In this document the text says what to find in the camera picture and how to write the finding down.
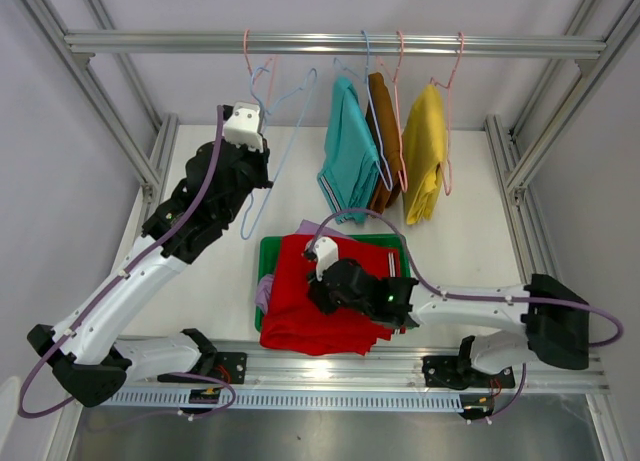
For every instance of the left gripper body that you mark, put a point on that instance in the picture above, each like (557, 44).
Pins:
(253, 169)

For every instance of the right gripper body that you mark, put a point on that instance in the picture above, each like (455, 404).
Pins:
(329, 301)

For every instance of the red trousers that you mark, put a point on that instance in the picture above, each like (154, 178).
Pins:
(294, 323)

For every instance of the purple trousers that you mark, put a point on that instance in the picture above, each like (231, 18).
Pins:
(264, 287)

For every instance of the teal trousers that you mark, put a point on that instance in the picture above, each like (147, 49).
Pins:
(349, 175)

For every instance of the blue hanger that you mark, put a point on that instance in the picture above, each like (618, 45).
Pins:
(382, 163)
(251, 216)

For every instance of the pink hanger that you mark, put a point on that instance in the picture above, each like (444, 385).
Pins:
(394, 80)
(269, 66)
(446, 166)

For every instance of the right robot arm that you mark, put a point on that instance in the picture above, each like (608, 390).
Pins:
(542, 320)

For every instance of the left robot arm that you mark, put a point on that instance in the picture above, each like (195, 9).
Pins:
(84, 350)

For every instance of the brown trousers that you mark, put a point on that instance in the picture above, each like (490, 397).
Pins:
(382, 199)

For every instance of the yellow trousers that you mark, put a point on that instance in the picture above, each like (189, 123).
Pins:
(425, 152)

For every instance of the green plastic tray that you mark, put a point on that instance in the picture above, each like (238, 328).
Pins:
(380, 255)

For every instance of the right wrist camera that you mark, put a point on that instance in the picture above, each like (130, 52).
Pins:
(324, 251)

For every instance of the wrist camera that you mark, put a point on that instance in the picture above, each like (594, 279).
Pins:
(244, 126)
(324, 251)

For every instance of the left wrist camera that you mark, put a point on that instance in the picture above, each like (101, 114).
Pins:
(244, 126)

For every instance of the aluminium left frame posts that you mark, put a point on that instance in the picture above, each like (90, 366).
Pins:
(151, 169)

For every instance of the aluminium frame posts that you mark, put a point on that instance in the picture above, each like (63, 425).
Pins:
(568, 167)
(151, 169)

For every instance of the aluminium front frame rail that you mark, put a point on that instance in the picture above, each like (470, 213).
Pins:
(390, 369)

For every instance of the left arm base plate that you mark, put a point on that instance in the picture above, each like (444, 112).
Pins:
(229, 367)

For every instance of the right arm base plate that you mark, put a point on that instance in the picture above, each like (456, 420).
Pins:
(450, 372)

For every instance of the aluminium hanging rail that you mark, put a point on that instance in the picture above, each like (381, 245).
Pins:
(256, 42)

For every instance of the white slotted cable duct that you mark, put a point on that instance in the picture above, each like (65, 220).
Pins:
(288, 400)

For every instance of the aluminium right frame posts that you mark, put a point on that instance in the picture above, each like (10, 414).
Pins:
(568, 167)

